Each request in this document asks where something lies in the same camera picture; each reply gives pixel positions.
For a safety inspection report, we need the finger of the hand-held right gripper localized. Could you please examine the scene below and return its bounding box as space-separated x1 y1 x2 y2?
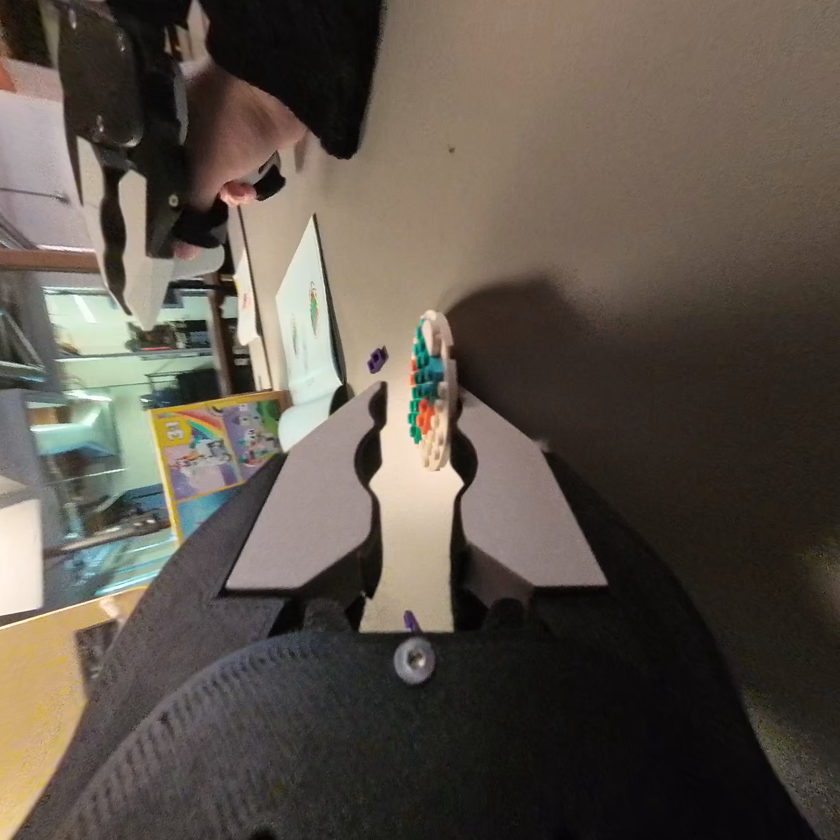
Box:
98 169 228 330
73 135 109 271

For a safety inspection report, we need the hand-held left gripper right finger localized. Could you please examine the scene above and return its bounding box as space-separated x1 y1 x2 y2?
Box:
450 400 609 606

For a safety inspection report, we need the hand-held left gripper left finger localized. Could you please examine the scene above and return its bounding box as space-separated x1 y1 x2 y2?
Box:
225 381 388 598

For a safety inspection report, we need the round white lego plate build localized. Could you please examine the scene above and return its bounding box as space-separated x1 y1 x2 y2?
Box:
406 310 458 473

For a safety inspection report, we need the person's right forearm black sleeve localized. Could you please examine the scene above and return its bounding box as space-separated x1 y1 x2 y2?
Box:
197 0 385 160

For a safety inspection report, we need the yellow lego set box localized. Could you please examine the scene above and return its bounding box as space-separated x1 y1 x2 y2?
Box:
149 390 294 547

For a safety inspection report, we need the person's right hand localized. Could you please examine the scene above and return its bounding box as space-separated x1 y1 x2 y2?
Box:
185 58 311 215

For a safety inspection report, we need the white paper sheet red print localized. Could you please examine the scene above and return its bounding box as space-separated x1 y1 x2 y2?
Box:
231 248 274 389

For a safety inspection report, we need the light blue instruction booklet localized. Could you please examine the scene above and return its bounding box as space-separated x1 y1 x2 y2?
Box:
275 213 349 421

